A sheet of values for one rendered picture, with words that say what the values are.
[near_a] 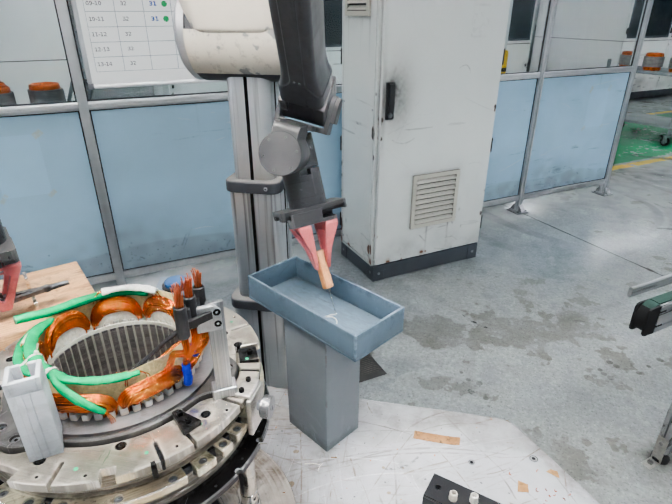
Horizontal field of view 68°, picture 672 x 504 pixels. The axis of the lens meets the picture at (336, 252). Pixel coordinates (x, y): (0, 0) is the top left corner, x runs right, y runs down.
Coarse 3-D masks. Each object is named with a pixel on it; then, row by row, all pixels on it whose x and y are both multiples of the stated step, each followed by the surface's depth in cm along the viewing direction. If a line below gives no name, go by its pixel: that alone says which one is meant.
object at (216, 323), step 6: (198, 306) 47; (204, 306) 47; (210, 306) 47; (216, 306) 48; (198, 312) 47; (204, 312) 47; (216, 312) 48; (216, 318) 48; (204, 324) 48; (210, 324) 48; (216, 324) 48; (222, 324) 49; (198, 330) 48; (204, 330) 48; (210, 330) 48
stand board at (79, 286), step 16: (32, 272) 85; (48, 272) 85; (64, 272) 85; (80, 272) 85; (0, 288) 80; (16, 288) 80; (64, 288) 80; (80, 288) 80; (16, 304) 75; (32, 304) 75; (48, 304) 75; (0, 320) 71; (0, 336) 68; (16, 336) 69
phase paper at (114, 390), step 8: (136, 368) 49; (144, 368) 50; (136, 376) 49; (144, 376) 50; (112, 384) 48; (120, 384) 49; (128, 384) 49; (88, 392) 48; (96, 392) 48; (104, 392) 48; (112, 392) 49; (120, 392) 49
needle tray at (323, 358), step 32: (256, 288) 83; (288, 288) 88; (320, 288) 88; (352, 288) 81; (288, 320) 79; (320, 320) 73; (352, 320) 79; (384, 320) 72; (288, 352) 85; (320, 352) 78; (352, 352) 69; (288, 384) 88; (320, 384) 81; (352, 384) 85; (320, 416) 84; (352, 416) 88
